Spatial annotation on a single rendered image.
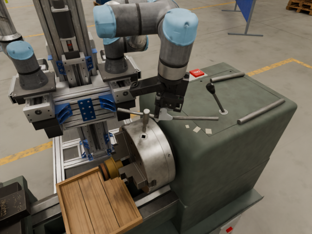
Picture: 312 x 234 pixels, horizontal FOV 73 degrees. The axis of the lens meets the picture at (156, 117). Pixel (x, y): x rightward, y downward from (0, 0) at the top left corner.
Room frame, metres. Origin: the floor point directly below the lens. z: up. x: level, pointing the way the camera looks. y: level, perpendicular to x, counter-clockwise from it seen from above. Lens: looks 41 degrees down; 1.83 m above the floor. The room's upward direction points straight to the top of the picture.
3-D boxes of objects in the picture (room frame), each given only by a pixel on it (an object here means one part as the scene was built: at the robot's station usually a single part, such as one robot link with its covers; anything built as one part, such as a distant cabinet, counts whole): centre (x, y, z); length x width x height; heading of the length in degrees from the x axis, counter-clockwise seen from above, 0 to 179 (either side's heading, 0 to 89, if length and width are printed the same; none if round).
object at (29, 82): (1.08, 0.72, 1.21); 0.15 x 0.15 x 0.10
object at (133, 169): (0.49, 0.08, 1.09); 0.12 x 0.11 x 0.05; 29
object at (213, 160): (0.82, -0.28, 1.06); 0.59 x 0.48 x 0.39; 119
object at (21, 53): (1.08, 0.73, 1.33); 0.13 x 0.12 x 0.14; 42
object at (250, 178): (0.82, -0.28, 0.43); 0.60 x 0.48 x 0.86; 119
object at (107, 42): (1.26, 0.25, 1.33); 0.13 x 0.12 x 0.14; 103
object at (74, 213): (0.48, 0.28, 0.88); 0.36 x 0.30 x 0.04; 29
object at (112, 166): (0.53, 0.19, 1.08); 0.09 x 0.09 x 0.09; 29
